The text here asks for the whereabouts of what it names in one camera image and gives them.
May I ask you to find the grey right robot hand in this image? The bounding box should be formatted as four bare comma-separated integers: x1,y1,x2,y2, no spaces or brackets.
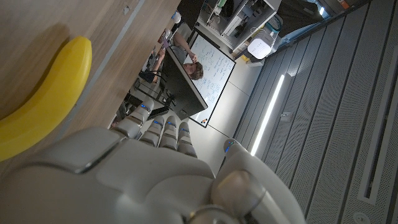
0,98,307,224

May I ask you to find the yellow toy banana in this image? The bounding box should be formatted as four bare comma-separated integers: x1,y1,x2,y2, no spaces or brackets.
0,35,93,163

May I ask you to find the black computer monitor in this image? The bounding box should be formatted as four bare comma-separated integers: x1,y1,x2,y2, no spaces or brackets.
160,46,209,121

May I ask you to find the seated person grey shirt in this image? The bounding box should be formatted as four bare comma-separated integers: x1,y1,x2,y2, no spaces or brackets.
152,29,205,82

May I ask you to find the white ceiling light strip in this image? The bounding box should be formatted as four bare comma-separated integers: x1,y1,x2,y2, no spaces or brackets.
249,74,285,157

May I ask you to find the small white box device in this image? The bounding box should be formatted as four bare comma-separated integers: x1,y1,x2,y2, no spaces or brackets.
246,37,272,60

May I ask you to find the white shelf unit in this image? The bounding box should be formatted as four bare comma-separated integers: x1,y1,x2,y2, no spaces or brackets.
198,0,282,58

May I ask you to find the whiteboard with black frame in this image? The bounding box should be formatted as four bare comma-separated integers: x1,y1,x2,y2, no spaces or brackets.
186,33,237,129

